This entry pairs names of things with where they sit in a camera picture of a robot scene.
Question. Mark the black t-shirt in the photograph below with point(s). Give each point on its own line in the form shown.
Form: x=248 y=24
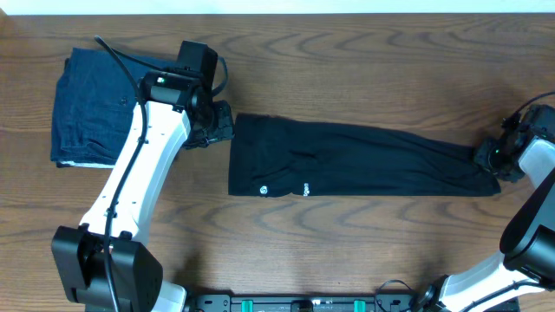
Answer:
x=274 y=157

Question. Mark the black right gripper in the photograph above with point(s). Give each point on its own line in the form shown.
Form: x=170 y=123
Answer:
x=482 y=158

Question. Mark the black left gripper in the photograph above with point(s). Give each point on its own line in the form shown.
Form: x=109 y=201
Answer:
x=226 y=131

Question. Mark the folded dark blue jeans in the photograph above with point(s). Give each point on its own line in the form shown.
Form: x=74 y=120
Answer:
x=93 y=109

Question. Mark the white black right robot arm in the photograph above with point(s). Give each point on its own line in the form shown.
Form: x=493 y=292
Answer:
x=524 y=263

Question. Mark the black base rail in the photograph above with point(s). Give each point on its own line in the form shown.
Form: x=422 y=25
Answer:
x=395 y=301

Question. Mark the folded white garment under jeans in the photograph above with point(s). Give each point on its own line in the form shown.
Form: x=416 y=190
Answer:
x=62 y=164

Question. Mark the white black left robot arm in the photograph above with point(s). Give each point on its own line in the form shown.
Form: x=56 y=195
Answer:
x=104 y=263

